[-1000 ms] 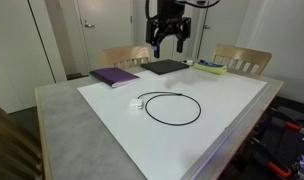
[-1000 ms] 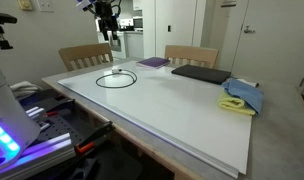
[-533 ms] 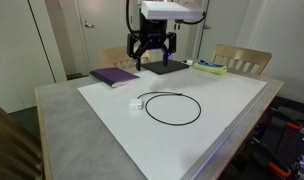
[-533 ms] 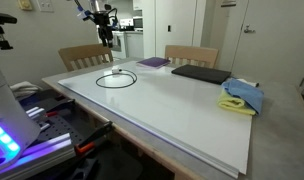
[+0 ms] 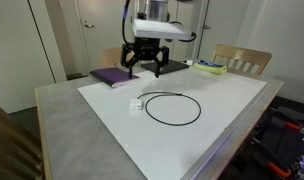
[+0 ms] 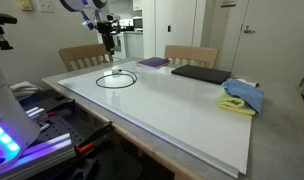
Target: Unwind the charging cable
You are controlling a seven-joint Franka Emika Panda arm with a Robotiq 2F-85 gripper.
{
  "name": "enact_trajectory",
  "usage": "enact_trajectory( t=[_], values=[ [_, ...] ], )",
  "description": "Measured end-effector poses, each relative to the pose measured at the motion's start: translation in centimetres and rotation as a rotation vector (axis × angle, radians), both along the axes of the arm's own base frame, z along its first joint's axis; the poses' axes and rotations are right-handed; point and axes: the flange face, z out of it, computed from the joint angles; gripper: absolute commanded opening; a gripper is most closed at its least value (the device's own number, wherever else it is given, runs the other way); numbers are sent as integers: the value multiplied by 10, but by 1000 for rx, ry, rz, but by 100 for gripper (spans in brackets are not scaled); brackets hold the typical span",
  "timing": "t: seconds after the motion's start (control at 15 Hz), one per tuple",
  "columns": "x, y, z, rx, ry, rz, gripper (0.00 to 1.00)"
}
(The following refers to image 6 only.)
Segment large white board mat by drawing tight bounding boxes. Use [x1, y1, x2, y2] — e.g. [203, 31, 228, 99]
[57, 59, 254, 179]

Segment white robot base blue lights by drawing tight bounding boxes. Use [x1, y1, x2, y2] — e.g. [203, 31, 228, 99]
[0, 54, 41, 174]

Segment white light switch plate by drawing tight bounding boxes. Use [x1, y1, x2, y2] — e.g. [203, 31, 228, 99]
[36, 0, 55, 14]

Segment white folded towel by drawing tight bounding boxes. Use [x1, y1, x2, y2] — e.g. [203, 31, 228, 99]
[10, 80, 43, 100]

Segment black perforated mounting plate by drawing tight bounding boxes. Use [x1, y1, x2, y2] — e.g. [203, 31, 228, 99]
[20, 89, 93, 148]

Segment orange and black clamp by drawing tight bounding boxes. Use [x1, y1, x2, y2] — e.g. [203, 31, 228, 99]
[41, 98, 76, 118]
[73, 120, 115, 155]

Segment yellowish wall thermostat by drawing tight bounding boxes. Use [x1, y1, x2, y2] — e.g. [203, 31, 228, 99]
[17, 0, 34, 12]

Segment black closed laptop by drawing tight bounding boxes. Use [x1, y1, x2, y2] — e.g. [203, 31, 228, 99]
[170, 64, 232, 86]

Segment kitchen microwave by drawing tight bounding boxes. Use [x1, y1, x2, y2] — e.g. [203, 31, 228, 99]
[132, 16, 144, 30]

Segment white power adapter brick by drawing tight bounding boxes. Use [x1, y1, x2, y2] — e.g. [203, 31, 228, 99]
[110, 65, 122, 76]

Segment silver aluminium bracket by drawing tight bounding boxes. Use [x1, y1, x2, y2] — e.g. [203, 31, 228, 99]
[25, 105, 51, 131]

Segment purple notebook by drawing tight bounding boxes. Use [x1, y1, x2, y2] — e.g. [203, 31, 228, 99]
[136, 56, 171, 70]

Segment wooden slat-back chair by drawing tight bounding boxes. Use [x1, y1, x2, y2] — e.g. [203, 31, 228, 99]
[57, 43, 115, 73]

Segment silver lever door handle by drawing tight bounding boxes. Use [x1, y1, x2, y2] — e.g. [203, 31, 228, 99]
[243, 25, 256, 34]

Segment black charging cable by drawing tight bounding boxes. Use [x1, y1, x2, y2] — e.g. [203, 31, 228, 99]
[95, 68, 138, 90]

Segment yellow microfibre cloth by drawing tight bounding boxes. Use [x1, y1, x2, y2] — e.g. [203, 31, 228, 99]
[217, 89, 257, 117]

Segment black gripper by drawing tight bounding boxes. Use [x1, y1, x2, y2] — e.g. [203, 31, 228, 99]
[97, 20, 116, 55]

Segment blue microfibre cloth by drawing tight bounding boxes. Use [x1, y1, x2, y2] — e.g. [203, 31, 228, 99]
[221, 77, 265, 115]

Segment white door beside closet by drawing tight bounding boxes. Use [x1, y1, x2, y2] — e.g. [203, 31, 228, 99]
[231, 0, 304, 88]

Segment wooden chair beside purple notebook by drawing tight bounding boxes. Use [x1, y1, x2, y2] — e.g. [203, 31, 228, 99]
[164, 44, 220, 70]

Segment white kitchen counter cabinet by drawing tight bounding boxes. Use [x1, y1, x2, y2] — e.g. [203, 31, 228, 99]
[123, 30, 145, 60]

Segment black camera clamp mount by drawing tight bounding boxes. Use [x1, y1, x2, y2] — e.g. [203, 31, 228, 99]
[0, 12, 18, 51]

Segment aluminium extrusion rail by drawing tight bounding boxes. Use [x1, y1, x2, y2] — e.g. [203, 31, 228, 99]
[0, 132, 76, 180]

